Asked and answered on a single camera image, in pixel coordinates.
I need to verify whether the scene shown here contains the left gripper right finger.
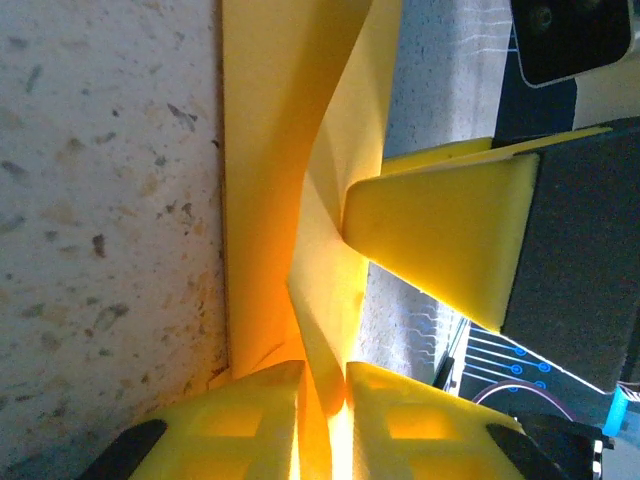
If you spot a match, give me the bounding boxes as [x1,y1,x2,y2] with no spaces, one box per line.
[344,361,564,480]

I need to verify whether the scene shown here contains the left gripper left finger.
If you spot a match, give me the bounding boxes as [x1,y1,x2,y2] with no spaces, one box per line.
[77,359,307,480]

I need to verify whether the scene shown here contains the yellow paper sheet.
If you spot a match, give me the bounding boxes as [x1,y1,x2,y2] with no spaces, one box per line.
[207,0,404,480]

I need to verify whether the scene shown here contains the blue circuit print side panel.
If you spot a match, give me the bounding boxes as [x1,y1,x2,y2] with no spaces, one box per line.
[432,299,614,426]

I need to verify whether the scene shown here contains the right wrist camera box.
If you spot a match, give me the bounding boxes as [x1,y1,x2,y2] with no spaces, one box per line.
[509,0,632,90]

